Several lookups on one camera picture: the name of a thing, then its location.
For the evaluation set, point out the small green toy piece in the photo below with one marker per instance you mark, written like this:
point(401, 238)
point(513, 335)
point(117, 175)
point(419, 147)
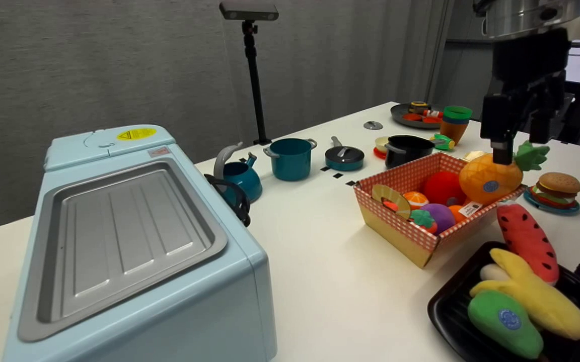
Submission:
point(444, 142)

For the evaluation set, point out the black camera stand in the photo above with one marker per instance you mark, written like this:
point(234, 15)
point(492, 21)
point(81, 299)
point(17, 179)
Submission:
point(253, 67)

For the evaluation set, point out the orange pineapple plush toy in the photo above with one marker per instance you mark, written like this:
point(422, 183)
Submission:
point(488, 178)

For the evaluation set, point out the light blue toy oven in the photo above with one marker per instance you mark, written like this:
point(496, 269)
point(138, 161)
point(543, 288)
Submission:
point(135, 269)

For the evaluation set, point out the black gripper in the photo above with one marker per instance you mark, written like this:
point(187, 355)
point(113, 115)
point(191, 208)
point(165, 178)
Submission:
point(532, 64)

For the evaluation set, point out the small gray lid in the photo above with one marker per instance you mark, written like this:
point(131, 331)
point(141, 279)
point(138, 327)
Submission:
point(373, 126)

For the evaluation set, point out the gray backdrop curtain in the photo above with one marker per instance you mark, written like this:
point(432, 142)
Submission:
point(135, 62)

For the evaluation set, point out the teal toy plate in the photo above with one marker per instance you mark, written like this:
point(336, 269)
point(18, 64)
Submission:
point(559, 209)

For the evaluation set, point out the purple plum plush toy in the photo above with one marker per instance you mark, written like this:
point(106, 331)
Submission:
point(439, 216)

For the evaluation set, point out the black plastic tray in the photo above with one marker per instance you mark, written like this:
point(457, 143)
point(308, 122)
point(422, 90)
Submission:
point(451, 323)

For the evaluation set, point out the red strawberry plush toy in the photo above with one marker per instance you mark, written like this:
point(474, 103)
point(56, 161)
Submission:
point(422, 220)

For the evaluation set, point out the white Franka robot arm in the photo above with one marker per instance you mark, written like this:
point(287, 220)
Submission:
point(525, 16)

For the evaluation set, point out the red watermelon slice plush toy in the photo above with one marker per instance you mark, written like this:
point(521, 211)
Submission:
point(528, 242)

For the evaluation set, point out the red tomato plush toy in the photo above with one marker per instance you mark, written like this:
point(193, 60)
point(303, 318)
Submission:
point(441, 185)

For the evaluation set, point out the teal toy kettle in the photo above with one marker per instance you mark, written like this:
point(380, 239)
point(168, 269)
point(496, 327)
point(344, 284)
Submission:
point(243, 179)

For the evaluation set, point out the toy burger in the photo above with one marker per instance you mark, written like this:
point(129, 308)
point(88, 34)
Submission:
point(557, 188)

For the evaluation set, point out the black toy saucepan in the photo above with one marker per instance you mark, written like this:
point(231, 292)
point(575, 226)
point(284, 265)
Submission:
point(407, 150)

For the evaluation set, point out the teal toy pot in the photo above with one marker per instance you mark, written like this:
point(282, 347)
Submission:
point(290, 160)

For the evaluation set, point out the gray toy frying pan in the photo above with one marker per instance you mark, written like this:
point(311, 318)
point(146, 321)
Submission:
point(344, 157)

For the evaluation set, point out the dark plate with toy food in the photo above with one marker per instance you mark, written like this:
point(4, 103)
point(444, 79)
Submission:
point(413, 115)

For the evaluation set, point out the yellow banana plush toy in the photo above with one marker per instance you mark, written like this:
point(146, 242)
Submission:
point(544, 302)

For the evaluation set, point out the green lidded toy jar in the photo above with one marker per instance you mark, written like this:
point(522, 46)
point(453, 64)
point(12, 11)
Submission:
point(455, 122)

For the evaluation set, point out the cream toy bowl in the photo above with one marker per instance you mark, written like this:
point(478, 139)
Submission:
point(380, 143)

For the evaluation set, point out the round orange plush toy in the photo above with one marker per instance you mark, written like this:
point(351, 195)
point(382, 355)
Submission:
point(416, 199)

